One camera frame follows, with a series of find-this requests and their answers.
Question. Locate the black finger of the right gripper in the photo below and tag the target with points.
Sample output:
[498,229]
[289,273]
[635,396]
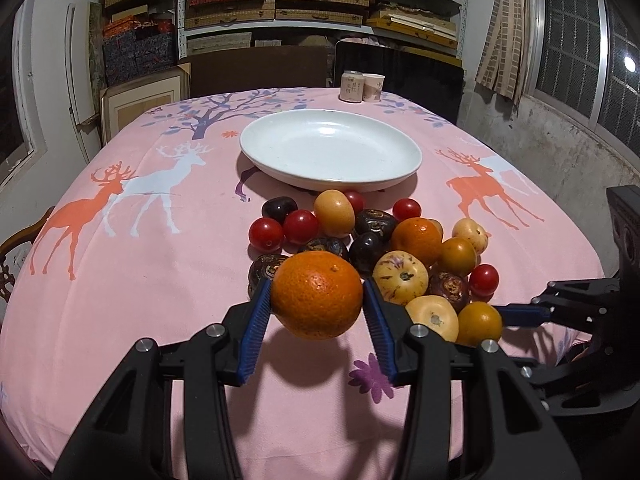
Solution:
[588,296]

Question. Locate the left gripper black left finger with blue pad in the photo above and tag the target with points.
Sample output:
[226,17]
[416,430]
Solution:
[125,433]

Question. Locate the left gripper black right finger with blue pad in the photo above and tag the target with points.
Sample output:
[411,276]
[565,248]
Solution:
[507,431]

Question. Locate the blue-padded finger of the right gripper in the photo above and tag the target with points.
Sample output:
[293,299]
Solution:
[523,315]

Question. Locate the orange-yellow tomato front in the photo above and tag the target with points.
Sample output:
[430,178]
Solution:
[479,321]

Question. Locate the red cherry tomato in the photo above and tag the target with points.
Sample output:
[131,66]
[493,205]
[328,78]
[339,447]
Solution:
[356,200]
[300,227]
[266,235]
[406,208]
[484,280]

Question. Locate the yellow pepino fruit front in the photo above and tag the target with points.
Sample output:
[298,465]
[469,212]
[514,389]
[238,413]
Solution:
[436,313]

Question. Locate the small yellow pepino fruit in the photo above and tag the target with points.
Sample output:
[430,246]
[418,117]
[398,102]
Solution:
[468,229]

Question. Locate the yellow striped pepino large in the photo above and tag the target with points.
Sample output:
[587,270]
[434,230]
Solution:
[400,277]

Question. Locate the dark purple plum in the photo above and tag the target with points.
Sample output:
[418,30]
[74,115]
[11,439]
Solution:
[365,251]
[279,208]

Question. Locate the large orange tangerine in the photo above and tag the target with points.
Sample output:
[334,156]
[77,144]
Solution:
[316,295]

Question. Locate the small orange-yellow tomato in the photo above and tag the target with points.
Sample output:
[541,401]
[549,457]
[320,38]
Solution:
[458,257]

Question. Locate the small tan longan fruit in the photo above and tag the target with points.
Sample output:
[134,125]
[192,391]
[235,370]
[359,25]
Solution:
[438,227]

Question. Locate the dark brown water chestnut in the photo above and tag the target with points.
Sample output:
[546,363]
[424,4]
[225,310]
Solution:
[379,222]

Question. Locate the red cherry tomato behind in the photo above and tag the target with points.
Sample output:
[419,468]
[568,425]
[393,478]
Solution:
[356,200]

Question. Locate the pink deer print tablecloth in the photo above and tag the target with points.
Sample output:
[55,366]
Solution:
[166,264]

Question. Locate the large yellow-orange oval fruit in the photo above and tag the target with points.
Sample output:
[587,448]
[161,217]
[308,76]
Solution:
[335,213]

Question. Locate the beige patterned curtain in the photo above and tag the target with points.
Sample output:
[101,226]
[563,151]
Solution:
[503,64]

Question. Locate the black chair back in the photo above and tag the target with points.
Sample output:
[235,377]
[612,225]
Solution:
[433,84]

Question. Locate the white oval plate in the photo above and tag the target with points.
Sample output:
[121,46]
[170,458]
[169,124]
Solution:
[322,149]

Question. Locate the barred window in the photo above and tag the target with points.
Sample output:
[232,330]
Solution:
[585,64]

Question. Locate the pink paper cup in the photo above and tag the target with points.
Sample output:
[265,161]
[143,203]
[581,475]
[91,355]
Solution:
[372,87]

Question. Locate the dark wooden chair back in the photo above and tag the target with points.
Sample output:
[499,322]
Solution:
[254,68]

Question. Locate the framed picture leaning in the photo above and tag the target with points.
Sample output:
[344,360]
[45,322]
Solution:
[124,103]

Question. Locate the stacked fabric boxes left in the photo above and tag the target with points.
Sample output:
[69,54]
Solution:
[138,38]

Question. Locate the metal shelf with boxes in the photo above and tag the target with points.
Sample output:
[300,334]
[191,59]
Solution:
[430,25]

